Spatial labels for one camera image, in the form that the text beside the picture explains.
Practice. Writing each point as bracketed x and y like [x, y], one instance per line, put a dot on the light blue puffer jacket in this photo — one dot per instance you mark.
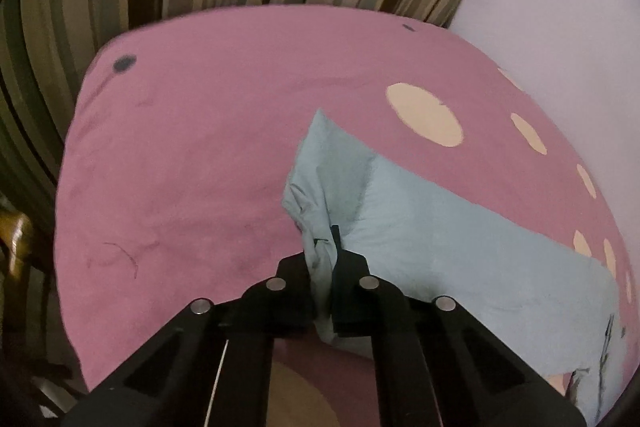
[425, 232]

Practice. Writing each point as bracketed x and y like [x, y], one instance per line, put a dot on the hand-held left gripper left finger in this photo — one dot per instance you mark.
[295, 279]

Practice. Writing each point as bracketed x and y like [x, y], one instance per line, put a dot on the wooden furniture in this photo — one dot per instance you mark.
[20, 237]

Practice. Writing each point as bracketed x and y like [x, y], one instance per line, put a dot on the pink polka-dot bed sheet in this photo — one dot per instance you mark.
[200, 132]

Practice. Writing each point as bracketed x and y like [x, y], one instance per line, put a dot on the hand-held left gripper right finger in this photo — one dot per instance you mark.
[350, 279]

